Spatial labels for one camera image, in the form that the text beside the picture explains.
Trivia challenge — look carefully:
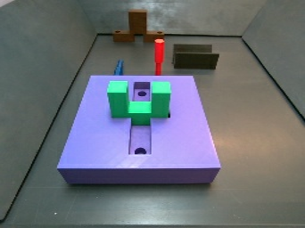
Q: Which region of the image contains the blue peg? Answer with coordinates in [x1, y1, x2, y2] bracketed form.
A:
[113, 60, 124, 76]

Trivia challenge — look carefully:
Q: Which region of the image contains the dark grey angle bracket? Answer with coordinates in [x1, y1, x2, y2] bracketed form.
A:
[172, 44, 219, 69]

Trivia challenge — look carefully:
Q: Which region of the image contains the purple slotted base board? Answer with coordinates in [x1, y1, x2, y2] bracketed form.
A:
[57, 76, 220, 184]

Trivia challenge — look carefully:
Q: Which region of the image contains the green U-shaped block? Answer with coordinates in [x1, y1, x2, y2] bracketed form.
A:
[107, 81, 171, 126]

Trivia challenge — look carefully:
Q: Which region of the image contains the brown T-shaped block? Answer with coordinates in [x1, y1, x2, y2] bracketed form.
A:
[113, 9, 164, 43]

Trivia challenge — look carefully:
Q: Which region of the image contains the red cylindrical peg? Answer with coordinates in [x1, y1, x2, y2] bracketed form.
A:
[155, 39, 164, 76]

